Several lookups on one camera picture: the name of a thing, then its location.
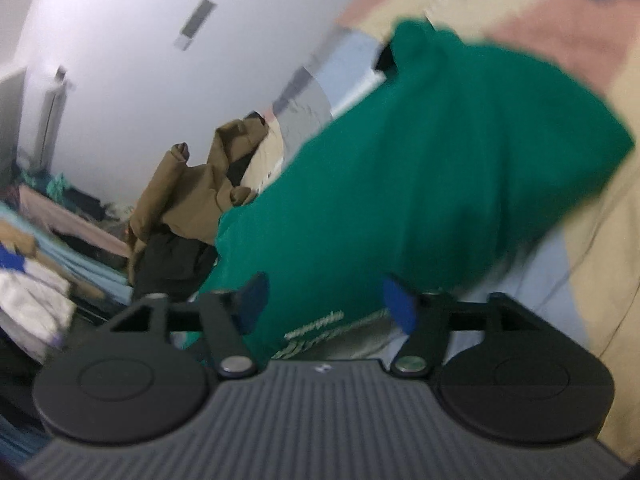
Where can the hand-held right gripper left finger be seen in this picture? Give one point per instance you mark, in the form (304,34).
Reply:
(252,301)

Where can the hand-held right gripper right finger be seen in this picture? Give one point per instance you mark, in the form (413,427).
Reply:
(400,306)

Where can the row of hanging clothes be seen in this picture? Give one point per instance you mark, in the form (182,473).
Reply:
(45,260)

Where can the white wall unit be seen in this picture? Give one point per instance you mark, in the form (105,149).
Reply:
(52,120)

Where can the green hoodie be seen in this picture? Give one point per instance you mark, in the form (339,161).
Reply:
(425,170)

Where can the patchwork blanket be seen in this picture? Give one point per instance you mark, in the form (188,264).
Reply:
(610,270)

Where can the blue cloth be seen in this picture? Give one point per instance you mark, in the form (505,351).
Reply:
(20,440)

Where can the brown garment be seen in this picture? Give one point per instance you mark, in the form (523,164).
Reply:
(195,195)

